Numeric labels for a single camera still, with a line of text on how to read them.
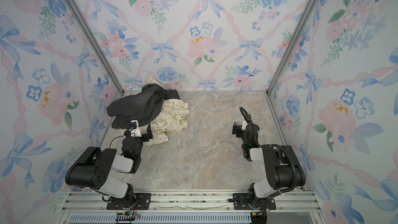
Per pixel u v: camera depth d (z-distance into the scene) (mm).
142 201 744
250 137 717
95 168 455
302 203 764
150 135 833
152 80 1134
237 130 837
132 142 693
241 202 732
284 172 451
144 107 936
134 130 764
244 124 818
